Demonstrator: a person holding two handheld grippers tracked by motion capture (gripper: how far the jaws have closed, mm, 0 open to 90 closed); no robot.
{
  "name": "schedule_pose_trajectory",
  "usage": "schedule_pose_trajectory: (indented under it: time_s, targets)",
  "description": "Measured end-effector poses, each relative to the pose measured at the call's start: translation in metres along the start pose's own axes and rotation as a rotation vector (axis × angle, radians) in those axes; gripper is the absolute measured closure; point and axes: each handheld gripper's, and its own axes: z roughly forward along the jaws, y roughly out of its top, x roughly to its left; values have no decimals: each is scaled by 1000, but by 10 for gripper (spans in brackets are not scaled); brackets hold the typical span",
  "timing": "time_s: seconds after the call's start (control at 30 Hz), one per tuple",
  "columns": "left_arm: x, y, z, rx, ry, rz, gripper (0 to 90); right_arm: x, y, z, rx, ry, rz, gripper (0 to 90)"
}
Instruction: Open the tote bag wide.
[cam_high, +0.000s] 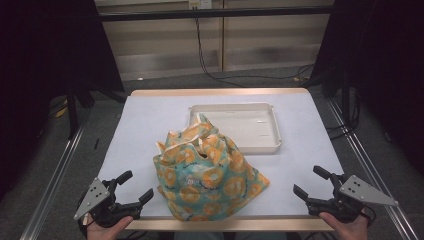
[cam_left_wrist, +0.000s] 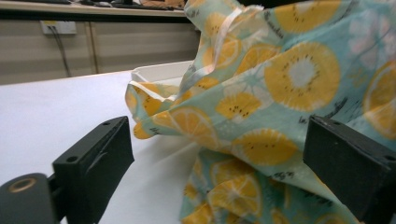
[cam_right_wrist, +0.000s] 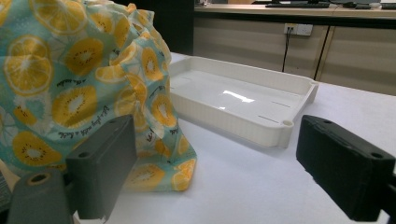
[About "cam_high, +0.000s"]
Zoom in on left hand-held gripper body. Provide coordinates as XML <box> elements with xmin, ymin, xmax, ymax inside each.
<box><xmin>73</xmin><ymin>177</ymin><xmax>144</xmax><ymax>229</ymax></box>

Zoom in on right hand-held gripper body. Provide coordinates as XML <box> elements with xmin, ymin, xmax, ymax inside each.
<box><xmin>305</xmin><ymin>175</ymin><xmax>400</xmax><ymax>224</ymax></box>

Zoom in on teal orange-print cloth bag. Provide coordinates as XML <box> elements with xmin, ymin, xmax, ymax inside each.
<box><xmin>152</xmin><ymin>113</ymin><xmax>271</xmax><ymax>223</ymax></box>

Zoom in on white plastic tray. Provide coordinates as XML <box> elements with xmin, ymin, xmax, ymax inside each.
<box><xmin>188</xmin><ymin>102</ymin><xmax>283</xmax><ymax>155</ymax></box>

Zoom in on person's left hand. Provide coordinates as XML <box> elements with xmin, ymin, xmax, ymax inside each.
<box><xmin>86</xmin><ymin>214</ymin><xmax>134</xmax><ymax>240</ymax></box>

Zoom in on person's right hand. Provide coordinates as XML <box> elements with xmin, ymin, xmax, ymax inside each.
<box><xmin>318</xmin><ymin>211</ymin><xmax>370</xmax><ymax>240</ymax></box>

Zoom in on white table mat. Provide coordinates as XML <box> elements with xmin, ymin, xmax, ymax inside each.
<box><xmin>96</xmin><ymin>92</ymin><xmax>348</xmax><ymax>219</ymax></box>

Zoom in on black metal stand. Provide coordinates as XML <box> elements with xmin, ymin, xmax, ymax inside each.
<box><xmin>64</xmin><ymin>81</ymin><xmax>128</xmax><ymax>140</ymax></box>

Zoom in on black curtain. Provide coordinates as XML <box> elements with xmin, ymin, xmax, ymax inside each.
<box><xmin>309</xmin><ymin>0</ymin><xmax>424</xmax><ymax>174</ymax></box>
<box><xmin>0</xmin><ymin>0</ymin><xmax>126</xmax><ymax>201</ymax></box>

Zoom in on black horizontal bar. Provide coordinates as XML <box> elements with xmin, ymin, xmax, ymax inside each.
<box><xmin>99</xmin><ymin>5</ymin><xmax>335</xmax><ymax>23</ymax></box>

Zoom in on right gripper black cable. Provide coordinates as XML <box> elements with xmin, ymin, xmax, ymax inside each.
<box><xmin>361</xmin><ymin>204</ymin><xmax>378</xmax><ymax>225</ymax></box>

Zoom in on aluminium floor rail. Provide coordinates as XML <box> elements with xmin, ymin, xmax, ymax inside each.
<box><xmin>325</xmin><ymin>98</ymin><xmax>422</xmax><ymax>240</ymax></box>
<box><xmin>19</xmin><ymin>111</ymin><xmax>92</xmax><ymax>240</ymax></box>

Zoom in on black floor cables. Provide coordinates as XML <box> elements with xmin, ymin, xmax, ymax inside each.
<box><xmin>325</xmin><ymin>89</ymin><xmax>363</xmax><ymax>141</ymax></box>

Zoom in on black wall cable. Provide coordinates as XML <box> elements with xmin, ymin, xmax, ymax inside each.
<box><xmin>194</xmin><ymin>17</ymin><xmax>315</xmax><ymax>88</ymax></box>

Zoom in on white wall socket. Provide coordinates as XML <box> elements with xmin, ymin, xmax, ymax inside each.
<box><xmin>188</xmin><ymin>0</ymin><xmax>214</xmax><ymax>10</ymax></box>

